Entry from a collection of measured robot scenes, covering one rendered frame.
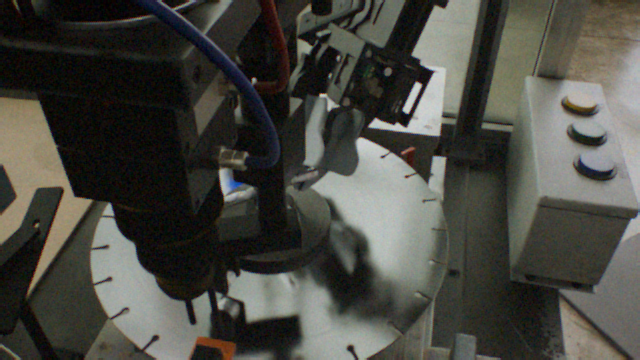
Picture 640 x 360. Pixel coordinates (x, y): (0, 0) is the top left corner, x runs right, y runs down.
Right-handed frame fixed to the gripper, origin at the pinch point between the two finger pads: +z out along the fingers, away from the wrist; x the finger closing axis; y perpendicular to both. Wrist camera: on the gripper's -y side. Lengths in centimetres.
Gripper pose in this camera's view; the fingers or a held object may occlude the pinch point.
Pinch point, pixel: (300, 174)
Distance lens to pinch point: 53.6
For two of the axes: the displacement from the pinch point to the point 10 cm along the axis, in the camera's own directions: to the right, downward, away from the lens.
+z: -3.9, 8.7, 2.8
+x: 8.4, 2.1, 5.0
